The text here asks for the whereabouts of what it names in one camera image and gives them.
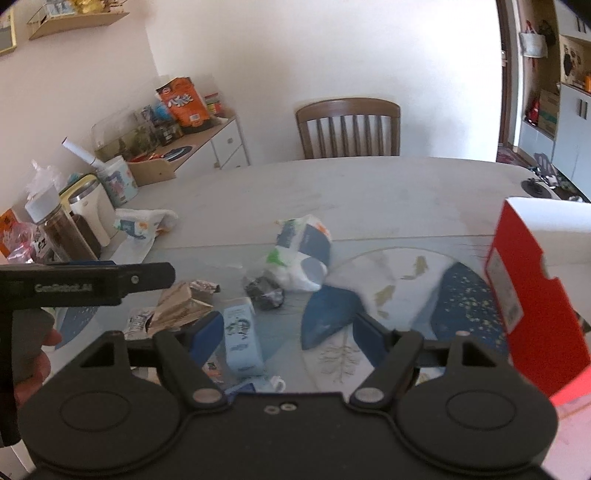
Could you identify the blue leaf print table mat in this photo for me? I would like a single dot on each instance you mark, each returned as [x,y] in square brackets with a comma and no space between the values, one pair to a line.
[397,267]

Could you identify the black crumpled wrapper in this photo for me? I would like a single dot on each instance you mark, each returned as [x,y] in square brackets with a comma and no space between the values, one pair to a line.
[264,293]

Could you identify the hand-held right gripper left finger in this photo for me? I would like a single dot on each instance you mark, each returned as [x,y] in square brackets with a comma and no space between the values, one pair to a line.
[205,334]

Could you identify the clear plastic bag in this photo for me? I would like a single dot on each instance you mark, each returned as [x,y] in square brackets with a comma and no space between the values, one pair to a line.
[41,177]

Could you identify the brown wrapper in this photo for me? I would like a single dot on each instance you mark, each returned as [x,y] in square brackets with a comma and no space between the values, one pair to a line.
[180,307]

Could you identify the wooden wall shelf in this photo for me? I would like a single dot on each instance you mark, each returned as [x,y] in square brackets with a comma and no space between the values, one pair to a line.
[76,17]

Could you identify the white blue tissue pack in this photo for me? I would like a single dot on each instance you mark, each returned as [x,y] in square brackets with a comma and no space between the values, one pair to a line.
[302,251]
[141,224]

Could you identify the person's left hand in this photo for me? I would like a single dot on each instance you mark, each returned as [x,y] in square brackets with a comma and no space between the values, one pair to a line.
[34,374]

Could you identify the glass fish tank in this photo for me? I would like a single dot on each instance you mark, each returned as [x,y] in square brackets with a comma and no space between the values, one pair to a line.
[122,134]

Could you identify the white desktop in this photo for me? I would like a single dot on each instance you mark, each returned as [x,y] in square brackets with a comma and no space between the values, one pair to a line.
[369,194]

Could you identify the white paper roll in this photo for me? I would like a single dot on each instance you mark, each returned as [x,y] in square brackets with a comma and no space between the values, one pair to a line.
[79,152]

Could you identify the red cardboard box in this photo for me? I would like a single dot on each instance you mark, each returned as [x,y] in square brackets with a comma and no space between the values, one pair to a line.
[531,295]

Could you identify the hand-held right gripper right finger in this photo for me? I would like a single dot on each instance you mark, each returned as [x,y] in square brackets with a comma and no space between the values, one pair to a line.
[369,334]

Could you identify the black round dish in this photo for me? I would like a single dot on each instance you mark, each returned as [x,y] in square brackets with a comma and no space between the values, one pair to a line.
[533,187]

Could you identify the white paper sheet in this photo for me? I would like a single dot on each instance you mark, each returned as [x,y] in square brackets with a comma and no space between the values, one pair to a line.
[131,251]

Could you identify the white drawer cabinet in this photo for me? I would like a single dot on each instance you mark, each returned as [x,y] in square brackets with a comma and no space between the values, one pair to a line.
[226,143]

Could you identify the framed wall picture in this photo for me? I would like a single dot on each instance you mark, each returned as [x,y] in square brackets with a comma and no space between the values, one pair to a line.
[7,32]

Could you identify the white kettle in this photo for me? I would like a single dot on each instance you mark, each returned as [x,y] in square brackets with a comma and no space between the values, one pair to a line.
[91,212]

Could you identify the wooden chair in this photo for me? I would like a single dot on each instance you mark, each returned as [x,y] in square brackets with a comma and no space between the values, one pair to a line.
[348,127]

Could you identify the pink snack packets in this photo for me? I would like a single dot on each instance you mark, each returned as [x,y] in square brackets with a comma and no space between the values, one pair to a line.
[14,237]

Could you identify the glass jar with brown contents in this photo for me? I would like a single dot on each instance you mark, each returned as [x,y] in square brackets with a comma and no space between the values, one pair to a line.
[57,226]

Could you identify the orange snack bag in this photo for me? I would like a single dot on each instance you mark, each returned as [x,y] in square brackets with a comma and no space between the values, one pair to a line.
[184,105]

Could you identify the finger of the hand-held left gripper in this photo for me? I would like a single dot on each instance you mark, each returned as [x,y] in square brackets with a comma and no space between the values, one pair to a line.
[147,279]

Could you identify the pale blue cabinet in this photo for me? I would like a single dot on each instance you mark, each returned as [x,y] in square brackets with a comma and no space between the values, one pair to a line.
[572,134]

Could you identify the white printed wrapper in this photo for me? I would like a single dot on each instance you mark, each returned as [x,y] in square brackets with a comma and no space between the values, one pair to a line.
[137,323]

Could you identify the grey hanging bag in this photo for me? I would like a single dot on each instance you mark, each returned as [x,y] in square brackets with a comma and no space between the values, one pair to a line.
[533,42]

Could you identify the pale blue drink carton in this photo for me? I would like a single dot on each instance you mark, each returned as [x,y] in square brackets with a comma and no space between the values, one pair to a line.
[241,337]

